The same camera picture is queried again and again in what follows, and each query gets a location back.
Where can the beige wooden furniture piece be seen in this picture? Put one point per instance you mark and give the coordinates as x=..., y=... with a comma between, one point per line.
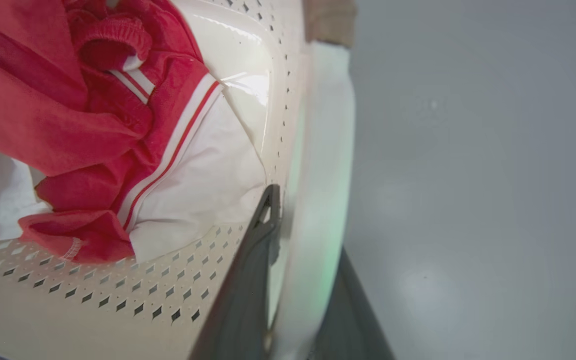
x=329, y=21

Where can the white perforated plastic laundry basket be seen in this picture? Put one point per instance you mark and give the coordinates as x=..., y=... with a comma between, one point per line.
x=248, y=100

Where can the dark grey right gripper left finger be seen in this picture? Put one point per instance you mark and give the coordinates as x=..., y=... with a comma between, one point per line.
x=240, y=305

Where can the red garment with white stripes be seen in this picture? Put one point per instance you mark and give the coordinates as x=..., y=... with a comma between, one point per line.
x=68, y=110

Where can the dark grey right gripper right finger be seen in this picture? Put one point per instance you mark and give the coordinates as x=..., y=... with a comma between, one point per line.
x=350, y=320

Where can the white cloth garment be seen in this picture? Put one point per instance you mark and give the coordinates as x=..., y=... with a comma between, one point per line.
x=203, y=190

